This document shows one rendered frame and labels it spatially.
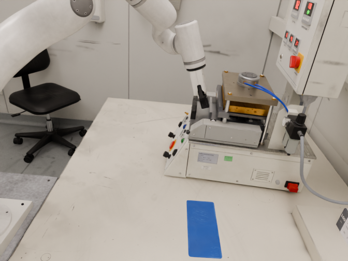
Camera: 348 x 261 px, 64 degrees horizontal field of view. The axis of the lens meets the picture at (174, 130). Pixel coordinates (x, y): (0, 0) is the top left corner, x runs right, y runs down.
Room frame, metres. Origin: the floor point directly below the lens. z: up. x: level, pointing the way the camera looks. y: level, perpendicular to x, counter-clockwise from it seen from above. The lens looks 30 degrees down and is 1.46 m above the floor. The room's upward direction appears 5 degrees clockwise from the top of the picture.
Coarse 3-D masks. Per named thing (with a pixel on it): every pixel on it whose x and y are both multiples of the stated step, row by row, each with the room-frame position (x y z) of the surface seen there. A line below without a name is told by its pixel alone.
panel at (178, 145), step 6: (186, 114) 1.16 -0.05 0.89; (180, 126) 1.14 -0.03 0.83; (186, 126) 1.03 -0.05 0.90; (180, 132) 1.07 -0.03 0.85; (174, 138) 1.11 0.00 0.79; (180, 138) 1.00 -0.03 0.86; (186, 138) 0.91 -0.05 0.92; (174, 144) 1.02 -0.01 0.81; (180, 144) 0.93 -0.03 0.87; (174, 156) 0.90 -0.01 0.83; (168, 162) 0.93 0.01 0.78
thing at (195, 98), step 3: (195, 96) 1.10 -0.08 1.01; (195, 99) 1.07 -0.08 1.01; (195, 102) 1.04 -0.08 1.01; (192, 105) 1.01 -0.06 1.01; (195, 105) 1.01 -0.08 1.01; (192, 108) 0.98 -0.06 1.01; (195, 108) 0.98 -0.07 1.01; (192, 111) 0.96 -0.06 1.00; (195, 111) 0.96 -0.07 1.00; (192, 114) 0.96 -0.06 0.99; (195, 114) 0.96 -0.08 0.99; (192, 117) 0.96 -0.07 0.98; (195, 117) 0.96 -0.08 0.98
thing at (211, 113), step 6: (198, 102) 1.13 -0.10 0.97; (210, 102) 1.05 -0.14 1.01; (198, 108) 1.07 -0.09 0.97; (210, 108) 0.99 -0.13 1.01; (198, 114) 1.01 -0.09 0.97; (204, 114) 1.01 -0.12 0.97; (210, 114) 0.96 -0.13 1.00; (216, 114) 1.03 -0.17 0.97; (192, 120) 0.95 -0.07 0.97; (198, 120) 0.96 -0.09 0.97
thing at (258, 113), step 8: (224, 104) 0.93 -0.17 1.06; (232, 104) 0.94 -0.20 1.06; (240, 104) 0.95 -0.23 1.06; (248, 104) 0.95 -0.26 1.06; (256, 104) 0.96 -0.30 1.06; (232, 112) 0.93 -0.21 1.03; (240, 112) 0.93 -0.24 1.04; (248, 112) 0.92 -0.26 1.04; (256, 112) 0.91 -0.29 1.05; (264, 112) 0.92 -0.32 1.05
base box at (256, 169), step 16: (192, 144) 0.87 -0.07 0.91; (176, 160) 0.87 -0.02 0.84; (192, 160) 0.87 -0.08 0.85; (208, 160) 0.86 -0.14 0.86; (224, 160) 0.86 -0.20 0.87; (240, 160) 0.86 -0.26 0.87; (256, 160) 0.85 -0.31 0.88; (272, 160) 0.85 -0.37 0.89; (288, 160) 0.85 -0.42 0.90; (304, 160) 0.84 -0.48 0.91; (176, 176) 0.87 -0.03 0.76; (192, 176) 0.87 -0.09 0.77; (208, 176) 0.86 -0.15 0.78; (224, 176) 0.86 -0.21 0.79; (240, 176) 0.86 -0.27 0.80; (256, 176) 0.85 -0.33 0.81; (272, 176) 0.85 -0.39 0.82; (288, 176) 0.84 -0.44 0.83; (304, 176) 0.84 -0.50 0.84
